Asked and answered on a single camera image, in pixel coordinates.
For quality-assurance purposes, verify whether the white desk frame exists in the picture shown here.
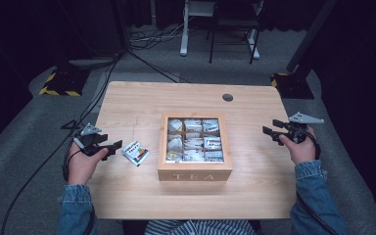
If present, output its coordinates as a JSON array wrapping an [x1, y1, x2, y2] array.
[[179, 0, 262, 61]]

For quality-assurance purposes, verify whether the black yellow striped stand base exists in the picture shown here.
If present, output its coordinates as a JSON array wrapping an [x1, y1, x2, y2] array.
[[38, 66, 91, 98], [270, 71, 315, 100]]

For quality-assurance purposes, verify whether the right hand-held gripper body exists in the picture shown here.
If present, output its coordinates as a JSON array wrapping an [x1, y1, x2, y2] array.
[[282, 112, 325, 145]]

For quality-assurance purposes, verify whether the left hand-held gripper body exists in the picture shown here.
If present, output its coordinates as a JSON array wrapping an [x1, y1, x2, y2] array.
[[72, 122, 110, 157]]

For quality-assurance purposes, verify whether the person's striped shirt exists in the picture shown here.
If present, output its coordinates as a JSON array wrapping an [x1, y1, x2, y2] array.
[[143, 218, 259, 235]]

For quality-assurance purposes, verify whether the wooden tea box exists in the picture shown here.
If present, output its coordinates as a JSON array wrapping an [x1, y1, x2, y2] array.
[[157, 112, 235, 183]]

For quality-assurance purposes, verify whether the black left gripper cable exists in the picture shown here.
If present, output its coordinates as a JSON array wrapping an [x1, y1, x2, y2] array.
[[61, 138, 83, 183]]

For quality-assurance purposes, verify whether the black slanted stand pole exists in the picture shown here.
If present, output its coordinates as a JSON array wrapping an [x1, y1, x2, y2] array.
[[285, 0, 340, 74]]

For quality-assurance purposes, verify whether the bundle of floor cables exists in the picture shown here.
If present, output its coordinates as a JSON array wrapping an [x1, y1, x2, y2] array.
[[128, 23, 192, 52]]

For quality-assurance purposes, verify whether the person's right hand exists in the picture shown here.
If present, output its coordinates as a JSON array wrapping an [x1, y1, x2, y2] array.
[[278, 126, 318, 166]]

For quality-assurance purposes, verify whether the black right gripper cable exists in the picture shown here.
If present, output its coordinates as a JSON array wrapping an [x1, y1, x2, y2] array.
[[294, 131, 342, 235]]

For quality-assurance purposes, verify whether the long black floor cable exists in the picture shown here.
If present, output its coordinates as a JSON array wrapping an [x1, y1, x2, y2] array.
[[0, 53, 122, 235]]

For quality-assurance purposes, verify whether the set of white tea packets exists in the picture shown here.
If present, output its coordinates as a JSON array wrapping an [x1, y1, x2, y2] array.
[[165, 117, 225, 164]]

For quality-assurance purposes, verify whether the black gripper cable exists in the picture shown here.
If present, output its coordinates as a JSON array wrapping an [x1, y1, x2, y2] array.
[[294, 131, 342, 235], [61, 138, 83, 183]]

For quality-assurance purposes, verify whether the person's left hand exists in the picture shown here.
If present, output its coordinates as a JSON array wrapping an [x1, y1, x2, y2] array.
[[66, 141, 110, 187]]

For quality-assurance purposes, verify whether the colourful striped tea bag packet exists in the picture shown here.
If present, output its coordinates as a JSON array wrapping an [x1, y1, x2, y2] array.
[[121, 140, 152, 167]]

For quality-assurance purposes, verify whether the black metal chair frame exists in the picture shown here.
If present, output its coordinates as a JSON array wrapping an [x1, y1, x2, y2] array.
[[208, 0, 264, 66]]

